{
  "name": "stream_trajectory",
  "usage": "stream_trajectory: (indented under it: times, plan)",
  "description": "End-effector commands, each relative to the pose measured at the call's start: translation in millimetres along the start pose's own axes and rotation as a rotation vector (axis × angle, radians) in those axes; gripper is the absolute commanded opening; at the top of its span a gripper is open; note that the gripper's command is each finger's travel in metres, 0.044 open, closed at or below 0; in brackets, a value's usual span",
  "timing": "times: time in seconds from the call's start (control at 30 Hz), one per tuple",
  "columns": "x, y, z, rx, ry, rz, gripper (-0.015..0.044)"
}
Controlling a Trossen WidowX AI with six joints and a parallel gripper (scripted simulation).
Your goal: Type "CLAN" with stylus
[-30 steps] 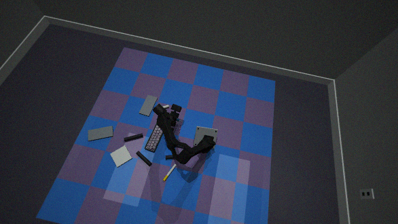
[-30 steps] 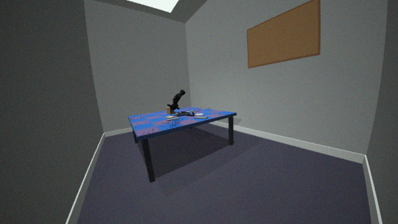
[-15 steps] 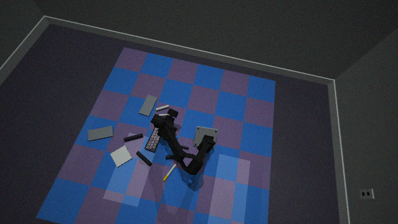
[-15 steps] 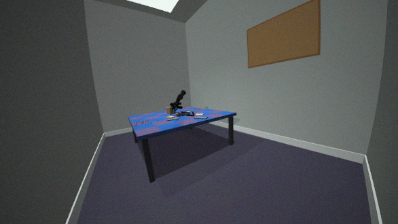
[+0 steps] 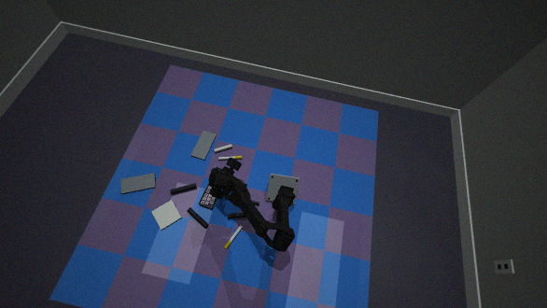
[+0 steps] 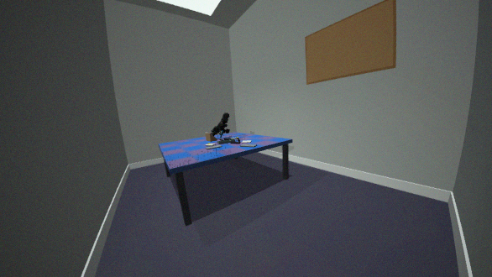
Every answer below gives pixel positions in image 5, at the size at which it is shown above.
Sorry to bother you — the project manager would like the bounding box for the white flat square pad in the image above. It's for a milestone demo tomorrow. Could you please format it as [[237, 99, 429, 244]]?
[[151, 200, 182, 230]]

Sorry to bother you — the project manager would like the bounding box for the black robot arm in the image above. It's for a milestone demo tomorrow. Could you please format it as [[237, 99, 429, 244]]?
[[208, 168, 296, 251]]

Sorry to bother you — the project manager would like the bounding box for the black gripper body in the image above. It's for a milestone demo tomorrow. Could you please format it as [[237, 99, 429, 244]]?
[[209, 158, 242, 199]]

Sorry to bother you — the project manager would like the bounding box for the keyboard with white letter keys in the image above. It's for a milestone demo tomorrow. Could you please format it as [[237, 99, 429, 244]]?
[[199, 182, 217, 209]]

